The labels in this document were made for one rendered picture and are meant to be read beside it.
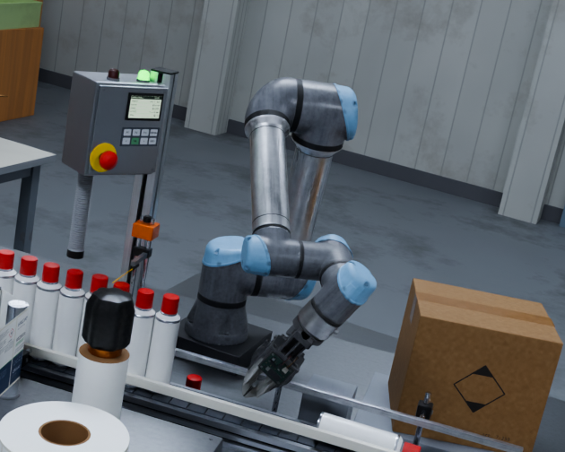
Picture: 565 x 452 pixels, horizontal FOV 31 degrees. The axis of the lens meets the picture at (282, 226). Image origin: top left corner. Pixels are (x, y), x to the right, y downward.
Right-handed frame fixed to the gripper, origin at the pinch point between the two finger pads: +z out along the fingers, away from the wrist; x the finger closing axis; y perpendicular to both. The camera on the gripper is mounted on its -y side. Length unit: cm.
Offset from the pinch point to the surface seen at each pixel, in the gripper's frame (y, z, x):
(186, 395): 4.7, 7.9, -8.3
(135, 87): -5, -29, -57
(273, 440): 6.0, 1.2, 9.9
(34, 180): -179, 92, -106
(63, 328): 3.4, 16.9, -35.9
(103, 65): -678, 219, -251
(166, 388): 4.7, 9.9, -12.3
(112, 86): -1, -27, -60
